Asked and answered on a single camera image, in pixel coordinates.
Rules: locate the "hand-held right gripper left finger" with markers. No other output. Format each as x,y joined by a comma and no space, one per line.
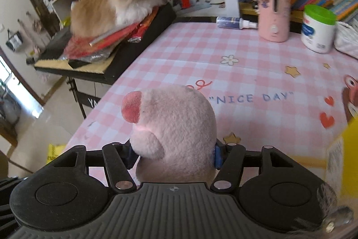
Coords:
129,156

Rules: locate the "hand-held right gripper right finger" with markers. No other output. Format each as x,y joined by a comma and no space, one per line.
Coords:
218,156

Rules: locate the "pink paw plush toy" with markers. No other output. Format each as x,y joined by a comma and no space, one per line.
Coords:
179,127

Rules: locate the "yellow cardboard box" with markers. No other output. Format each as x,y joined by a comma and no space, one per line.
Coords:
351,144

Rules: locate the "yellow packet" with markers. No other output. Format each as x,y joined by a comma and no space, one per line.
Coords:
56,153

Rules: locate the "black keyboard stand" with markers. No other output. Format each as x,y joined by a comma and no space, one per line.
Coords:
79,96

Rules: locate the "pink checked tablecloth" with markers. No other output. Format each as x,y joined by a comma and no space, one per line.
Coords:
195,60

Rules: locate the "black electronic keyboard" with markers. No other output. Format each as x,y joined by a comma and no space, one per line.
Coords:
134,51

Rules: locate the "stack of red books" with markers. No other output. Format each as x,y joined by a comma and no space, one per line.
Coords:
112,40

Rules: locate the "small white spray bottle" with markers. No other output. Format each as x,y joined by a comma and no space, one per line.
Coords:
232,22

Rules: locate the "pink cylinder humidifier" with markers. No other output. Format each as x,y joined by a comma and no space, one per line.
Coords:
272,12

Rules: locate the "white jar green lid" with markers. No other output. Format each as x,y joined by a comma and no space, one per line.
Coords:
318,34

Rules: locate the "small grey bag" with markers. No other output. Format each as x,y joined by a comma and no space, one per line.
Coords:
14,41

